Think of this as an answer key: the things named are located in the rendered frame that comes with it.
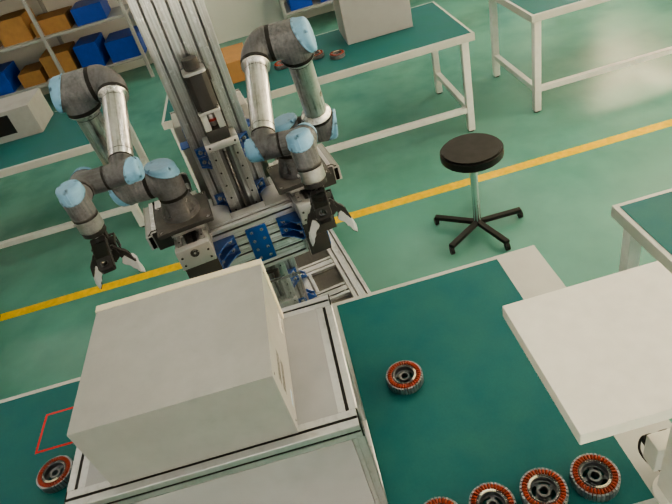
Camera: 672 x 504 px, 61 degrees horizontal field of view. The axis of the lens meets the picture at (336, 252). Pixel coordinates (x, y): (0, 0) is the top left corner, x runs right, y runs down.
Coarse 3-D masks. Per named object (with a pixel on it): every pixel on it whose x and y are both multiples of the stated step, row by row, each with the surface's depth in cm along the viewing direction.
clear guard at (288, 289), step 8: (296, 272) 178; (272, 280) 177; (280, 280) 176; (288, 280) 175; (296, 280) 175; (280, 288) 173; (288, 288) 172; (296, 288) 172; (280, 296) 170; (288, 296) 170; (296, 296) 169; (280, 304) 168; (288, 304) 167
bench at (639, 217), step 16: (624, 208) 214; (640, 208) 212; (656, 208) 210; (624, 224) 211; (640, 224) 205; (656, 224) 203; (624, 240) 222; (640, 240) 204; (656, 240) 197; (624, 256) 226; (656, 256) 196
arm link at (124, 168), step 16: (96, 64) 186; (96, 80) 182; (112, 80) 182; (112, 96) 180; (128, 96) 186; (112, 112) 177; (112, 128) 174; (128, 128) 177; (112, 144) 171; (128, 144) 173; (112, 160) 169; (128, 160) 168; (112, 176) 167; (128, 176) 168; (144, 176) 173
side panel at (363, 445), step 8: (344, 352) 149; (352, 376) 156; (352, 384) 154; (360, 408) 161; (360, 416) 164; (368, 432) 161; (360, 440) 129; (368, 440) 159; (360, 448) 129; (368, 448) 130; (360, 456) 131; (368, 456) 132; (368, 464) 135; (376, 464) 153; (368, 472) 136; (376, 472) 136; (368, 480) 138; (376, 480) 138; (376, 488) 142; (376, 496) 143; (384, 496) 143
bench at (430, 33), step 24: (432, 24) 413; (456, 24) 402; (336, 48) 420; (360, 48) 408; (384, 48) 398; (408, 48) 388; (432, 48) 385; (288, 72) 404; (336, 72) 384; (360, 72) 386; (456, 96) 440; (168, 120) 385; (432, 120) 421; (336, 144) 422
